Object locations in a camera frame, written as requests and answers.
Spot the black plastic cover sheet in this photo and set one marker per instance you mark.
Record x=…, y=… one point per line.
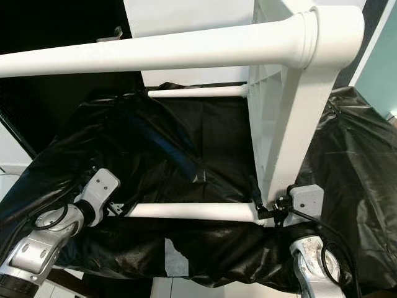
x=161, y=155

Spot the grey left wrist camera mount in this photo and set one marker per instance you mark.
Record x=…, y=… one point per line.
x=102, y=186

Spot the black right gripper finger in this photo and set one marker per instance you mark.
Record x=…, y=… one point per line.
x=256, y=192

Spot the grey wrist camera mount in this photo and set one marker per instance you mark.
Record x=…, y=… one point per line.
x=307, y=198
x=102, y=186

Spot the teal glass panel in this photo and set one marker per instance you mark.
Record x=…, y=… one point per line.
x=381, y=74

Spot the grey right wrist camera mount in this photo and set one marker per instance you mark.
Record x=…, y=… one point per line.
x=307, y=198

